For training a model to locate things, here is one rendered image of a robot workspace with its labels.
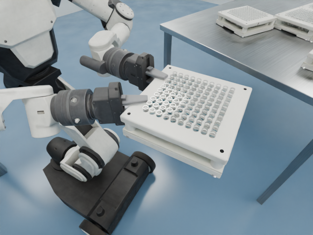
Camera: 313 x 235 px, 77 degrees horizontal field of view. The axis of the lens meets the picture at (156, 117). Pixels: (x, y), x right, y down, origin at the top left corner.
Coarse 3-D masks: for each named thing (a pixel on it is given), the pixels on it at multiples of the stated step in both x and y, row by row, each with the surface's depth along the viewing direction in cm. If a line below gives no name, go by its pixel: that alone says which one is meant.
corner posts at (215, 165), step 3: (126, 126) 46; (129, 126) 46; (132, 126) 46; (126, 129) 47; (129, 129) 46; (132, 129) 46; (135, 129) 47; (210, 162) 41; (213, 162) 39; (216, 162) 38; (213, 165) 39; (216, 165) 39; (219, 165) 38; (222, 165) 39; (216, 168) 39; (219, 168) 39
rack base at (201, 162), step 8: (136, 128) 47; (128, 136) 48; (136, 136) 46; (144, 136) 46; (152, 136) 46; (144, 144) 47; (152, 144) 45; (160, 144) 44; (168, 144) 44; (168, 152) 44; (176, 152) 42; (184, 152) 42; (192, 152) 42; (184, 160) 43; (192, 160) 41; (200, 160) 41; (208, 160) 41; (200, 168) 42; (208, 168) 40; (216, 176) 41
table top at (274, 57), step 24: (240, 0) 160; (264, 0) 159; (288, 0) 158; (312, 0) 157; (168, 24) 128; (192, 24) 127; (216, 24) 127; (216, 48) 104; (240, 48) 104; (264, 48) 103; (288, 48) 103; (312, 48) 102; (264, 72) 88; (288, 72) 88; (312, 72) 87; (312, 96) 76
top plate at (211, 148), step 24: (168, 72) 56; (192, 72) 55; (168, 96) 48; (192, 96) 48; (240, 96) 48; (144, 120) 43; (168, 120) 43; (240, 120) 43; (192, 144) 38; (216, 144) 38
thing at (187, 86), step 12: (180, 84) 50; (204, 84) 50; (180, 96) 47; (204, 96) 47; (216, 96) 48; (156, 108) 45; (168, 108) 44; (180, 108) 45; (192, 108) 45; (204, 108) 45; (216, 108) 44; (192, 120) 42
